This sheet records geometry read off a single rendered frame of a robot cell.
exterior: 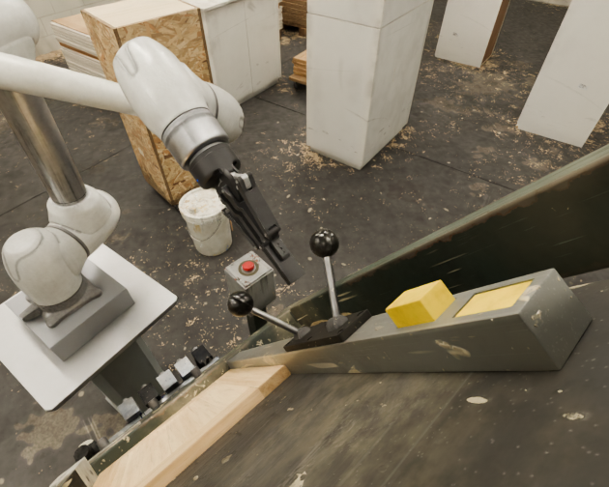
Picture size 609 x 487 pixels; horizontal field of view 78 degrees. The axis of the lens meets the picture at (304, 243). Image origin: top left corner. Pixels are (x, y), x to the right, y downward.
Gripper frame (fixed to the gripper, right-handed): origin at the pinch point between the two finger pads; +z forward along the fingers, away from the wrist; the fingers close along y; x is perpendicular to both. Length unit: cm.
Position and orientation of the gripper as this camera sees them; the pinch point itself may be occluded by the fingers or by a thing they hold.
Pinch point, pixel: (283, 261)
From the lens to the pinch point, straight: 59.0
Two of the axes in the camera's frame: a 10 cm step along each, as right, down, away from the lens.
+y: -3.6, 3.1, 8.8
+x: -7.3, 5.0, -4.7
